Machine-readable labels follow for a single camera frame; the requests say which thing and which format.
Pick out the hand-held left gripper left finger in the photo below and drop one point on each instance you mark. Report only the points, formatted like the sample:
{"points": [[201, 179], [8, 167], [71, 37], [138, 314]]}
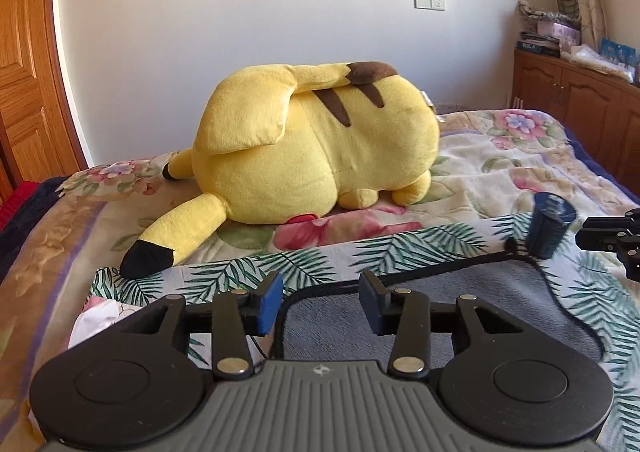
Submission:
{"points": [[270, 304]]}

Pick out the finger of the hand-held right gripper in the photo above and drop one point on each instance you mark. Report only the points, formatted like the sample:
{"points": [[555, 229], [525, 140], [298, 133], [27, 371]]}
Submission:
{"points": [[607, 221], [605, 241]]}

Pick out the blue printed box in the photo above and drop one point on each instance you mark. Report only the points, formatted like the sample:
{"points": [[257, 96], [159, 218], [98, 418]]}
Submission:
{"points": [[620, 51]]}

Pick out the clear plastic bag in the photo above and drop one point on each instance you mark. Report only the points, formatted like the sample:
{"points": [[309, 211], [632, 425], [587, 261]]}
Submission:
{"points": [[597, 59]]}

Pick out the floral blanket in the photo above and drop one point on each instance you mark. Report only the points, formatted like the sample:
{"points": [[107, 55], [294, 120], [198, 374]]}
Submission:
{"points": [[500, 166]]}

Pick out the wooden cabinet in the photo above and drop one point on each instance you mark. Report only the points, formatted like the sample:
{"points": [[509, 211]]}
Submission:
{"points": [[585, 101]]}

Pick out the yellow plush toy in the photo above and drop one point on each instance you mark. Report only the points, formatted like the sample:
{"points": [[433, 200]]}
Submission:
{"points": [[320, 151]]}

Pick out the grey towel with black trim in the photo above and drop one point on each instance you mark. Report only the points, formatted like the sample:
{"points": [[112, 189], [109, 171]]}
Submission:
{"points": [[450, 294]]}

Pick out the stack of boxes and books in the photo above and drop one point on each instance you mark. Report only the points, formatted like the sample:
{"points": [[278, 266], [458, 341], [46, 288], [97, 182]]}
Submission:
{"points": [[545, 34]]}

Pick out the dark blue cloth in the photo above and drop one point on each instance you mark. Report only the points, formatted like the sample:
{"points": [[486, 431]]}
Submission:
{"points": [[25, 237]]}

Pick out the white cloth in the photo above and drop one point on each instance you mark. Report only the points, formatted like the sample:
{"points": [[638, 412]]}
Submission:
{"points": [[95, 324]]}

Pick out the palm leaf printed cloth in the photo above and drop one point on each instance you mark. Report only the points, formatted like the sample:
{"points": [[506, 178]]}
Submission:
{"points": [[425, 239]]}

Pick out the dark blue cylinder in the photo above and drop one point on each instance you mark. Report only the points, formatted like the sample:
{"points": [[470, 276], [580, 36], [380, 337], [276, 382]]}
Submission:
{"points": [[547, 232]]}

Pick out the wooden door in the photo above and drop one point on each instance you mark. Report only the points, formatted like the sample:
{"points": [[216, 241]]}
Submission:
{"points": [[25, 56]]}

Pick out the dark red cloth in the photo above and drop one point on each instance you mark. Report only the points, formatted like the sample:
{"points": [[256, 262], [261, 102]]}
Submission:
{"points": [[20, 202]]}

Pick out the white wall switch plate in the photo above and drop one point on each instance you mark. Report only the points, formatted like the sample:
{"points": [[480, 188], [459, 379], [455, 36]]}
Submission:
{"points": [[429, 1]]}

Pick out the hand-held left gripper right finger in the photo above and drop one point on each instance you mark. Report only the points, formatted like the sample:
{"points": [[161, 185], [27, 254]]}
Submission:
{"points": [[371, 304]]}

